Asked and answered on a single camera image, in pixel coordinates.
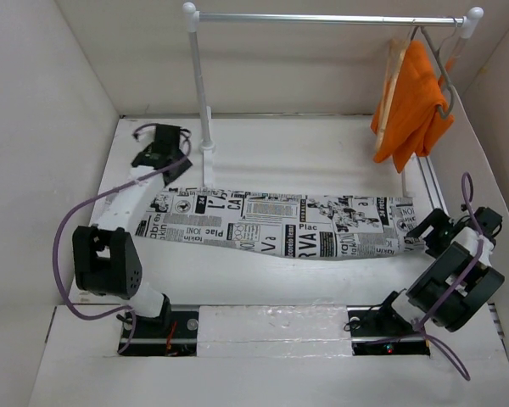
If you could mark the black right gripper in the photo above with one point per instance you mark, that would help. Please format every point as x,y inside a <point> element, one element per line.
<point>438,219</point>

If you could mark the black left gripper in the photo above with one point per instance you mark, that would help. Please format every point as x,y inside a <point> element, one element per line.
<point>183,167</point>

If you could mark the newspaper print trousers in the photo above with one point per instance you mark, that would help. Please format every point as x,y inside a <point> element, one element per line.
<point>296,226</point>

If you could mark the wooden clothes hanger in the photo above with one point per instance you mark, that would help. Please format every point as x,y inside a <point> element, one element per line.
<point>396,56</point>

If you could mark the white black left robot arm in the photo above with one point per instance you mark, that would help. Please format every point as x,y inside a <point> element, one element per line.
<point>106,261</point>

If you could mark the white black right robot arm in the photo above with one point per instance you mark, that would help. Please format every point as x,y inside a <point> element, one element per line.
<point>461,278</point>

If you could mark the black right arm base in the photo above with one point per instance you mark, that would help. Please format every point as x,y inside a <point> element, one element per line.
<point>375,333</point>

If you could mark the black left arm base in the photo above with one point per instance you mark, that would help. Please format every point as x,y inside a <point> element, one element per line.
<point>174,337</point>

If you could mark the orange cloth on hanger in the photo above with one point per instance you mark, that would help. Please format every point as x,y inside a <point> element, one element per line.
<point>414,124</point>

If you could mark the aluminium side rail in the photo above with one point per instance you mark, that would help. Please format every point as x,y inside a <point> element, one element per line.
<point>431,182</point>

